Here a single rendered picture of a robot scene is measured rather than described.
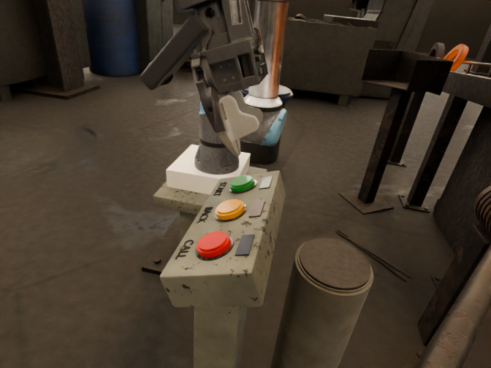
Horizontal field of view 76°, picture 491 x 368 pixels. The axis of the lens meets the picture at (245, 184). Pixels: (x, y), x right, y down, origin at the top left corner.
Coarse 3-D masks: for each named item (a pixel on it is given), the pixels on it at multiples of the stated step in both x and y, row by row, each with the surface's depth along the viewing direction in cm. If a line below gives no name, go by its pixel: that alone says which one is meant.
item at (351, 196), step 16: (368, 64) 142; (384, 64) 146; (400, 64) 148; (416, 64) 119; (432, 64) 122; (448, 64) 126; (368, 80) 145; (384, 80) 149; (400, 80) 149; (416, 80) 123; (432, 80) 127; (400, 96) 135; (384, 112) 144; (400, 112) 140; (384, 128) 145; (384, 144) 146; (384, 160) 152; (368, 176) 158; (352, 192) 172; (368, 192) 159; (368, 208) 159; (384, 208) 160
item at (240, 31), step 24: (192, 0) 36; (216, 0) 37; (240, 0) 36; (216, 24) 38; (240, 24) 37; (192, 48) 40; (216, 48) 37; (240, 48) 37; (216, 72) 40; (240, 72) 38; (264, 72) 41
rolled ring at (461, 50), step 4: (460, 44) 161; (456, 48) 163; (460, 48) 158; (464, 48) 156; (452, 52) 165; (456, 52) 164; (460, 52) 156; (464, 52) 155; (448, 56) 168; (452, 56) 167; (456, 56) 158; (460, 56) 155; (464, 56) 155; (456, 60) 156; (460, 60) 155; (452, 64) 157; (456, 64) 156; (460, 64) 156; (452, 68) 158; (456, 68) 157
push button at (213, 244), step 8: (216, 232) 38; (224, 232) 38; (200, 240) 37; (208, 240) 37; (216, 240) 36; (224, 240) 36; (200, 248) 36; (208, 248) 35; (216, 248) 35; (224, 248) 35; (208, 256) 35
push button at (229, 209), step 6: (222, 204) 44; (228, 204) 43; (234, 204) 43; (240, 204) 43; (216, 210) 43; (222, 210) 42; (228, 210) 42; (234, 210) 42; (240, 210) 42; (222, 216) 42; (228, 216) 41; (234, 216) 42
